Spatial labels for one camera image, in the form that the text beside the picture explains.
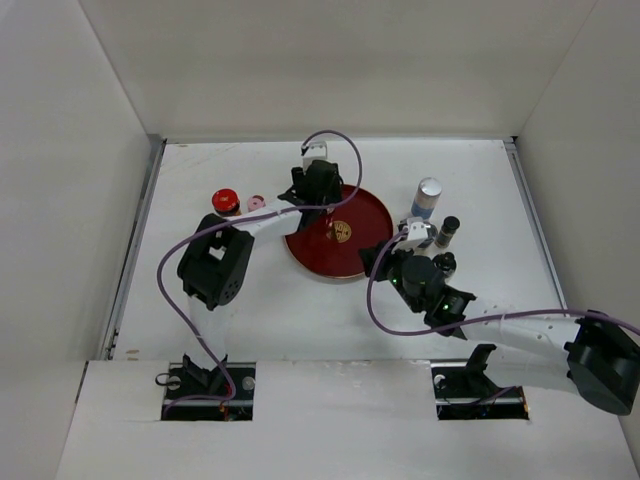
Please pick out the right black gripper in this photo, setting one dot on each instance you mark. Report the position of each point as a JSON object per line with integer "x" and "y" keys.
{"x": 386, "y": 259}

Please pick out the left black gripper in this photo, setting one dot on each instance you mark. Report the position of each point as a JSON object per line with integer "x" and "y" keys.
{"x": 333, "y": 195}

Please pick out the pink cap spice bottle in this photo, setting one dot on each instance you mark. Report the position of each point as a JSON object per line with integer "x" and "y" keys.
{"x": 255, "y": 202}

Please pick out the red cap sauce jar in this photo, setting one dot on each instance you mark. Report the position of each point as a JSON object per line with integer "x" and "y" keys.
{"x": 226, "y": 203}

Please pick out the dark jar white lid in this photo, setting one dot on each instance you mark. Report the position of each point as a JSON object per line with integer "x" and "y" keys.
{"x": 329, "y": 223}

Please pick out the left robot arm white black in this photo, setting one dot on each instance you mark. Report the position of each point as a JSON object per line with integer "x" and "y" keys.
{"x": 213, "y": 267}

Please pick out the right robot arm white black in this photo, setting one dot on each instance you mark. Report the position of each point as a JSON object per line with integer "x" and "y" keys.
{"x": 586, "y": 353}

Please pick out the black grinder bottle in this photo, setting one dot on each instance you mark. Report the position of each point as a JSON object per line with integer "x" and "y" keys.
{"x": 446, "y": 263}

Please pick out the clear dome cap bottle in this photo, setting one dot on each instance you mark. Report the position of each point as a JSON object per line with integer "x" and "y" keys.
{"x": 431, "y": 235}

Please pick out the red round tray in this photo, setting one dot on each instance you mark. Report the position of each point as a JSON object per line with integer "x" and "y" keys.
{"x": 363, "y": 222}

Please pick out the small black cap spice bottle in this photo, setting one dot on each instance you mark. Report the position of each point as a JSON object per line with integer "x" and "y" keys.
{"x": 449, "y": 227}

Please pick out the tall blue label salt bottle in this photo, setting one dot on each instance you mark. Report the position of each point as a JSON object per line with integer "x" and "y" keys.
{"x": 426, "y": 197}

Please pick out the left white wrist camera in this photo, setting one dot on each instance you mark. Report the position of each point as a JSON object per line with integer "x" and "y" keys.
{"x": 314, "y": 150}

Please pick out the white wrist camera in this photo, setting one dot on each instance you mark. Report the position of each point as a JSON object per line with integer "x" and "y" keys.
{"x": 414, "y": 233}
{"x": 314, "y": 150}

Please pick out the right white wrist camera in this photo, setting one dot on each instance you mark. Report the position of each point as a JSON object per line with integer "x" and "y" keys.
{"x": 414, "y": 233}

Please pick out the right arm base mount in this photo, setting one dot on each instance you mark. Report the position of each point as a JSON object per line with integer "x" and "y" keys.
{"x": 463, "y": 392}

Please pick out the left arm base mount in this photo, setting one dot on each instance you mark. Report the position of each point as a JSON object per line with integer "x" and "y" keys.
{"x": 192, "y": 393}

